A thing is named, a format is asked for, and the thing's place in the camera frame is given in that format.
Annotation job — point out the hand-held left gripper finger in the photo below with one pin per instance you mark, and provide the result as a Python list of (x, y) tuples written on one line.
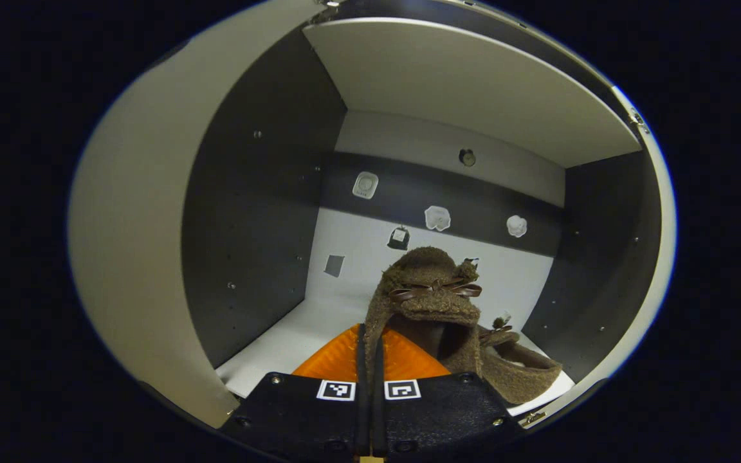
[(377, 370), (363, 370)]

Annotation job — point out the brown fuzzy shoe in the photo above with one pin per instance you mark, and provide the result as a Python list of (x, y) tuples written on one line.
[(525, 379), (431, 270)]

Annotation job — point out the white shoe cabinet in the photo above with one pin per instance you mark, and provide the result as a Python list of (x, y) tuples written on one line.
[(473, 83)]

